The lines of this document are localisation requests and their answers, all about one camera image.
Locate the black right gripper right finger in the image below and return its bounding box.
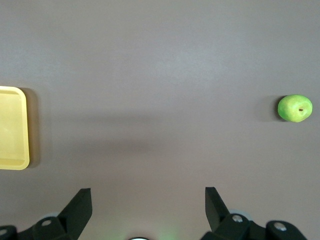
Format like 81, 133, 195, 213
201, 186, 266, 240

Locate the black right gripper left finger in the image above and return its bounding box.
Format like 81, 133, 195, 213
31, 187, 93, 240

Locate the green apple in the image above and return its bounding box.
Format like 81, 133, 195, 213
277, 94, 314, 124

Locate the yellow plastic tray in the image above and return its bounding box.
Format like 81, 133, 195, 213
0, 86, 31, 171

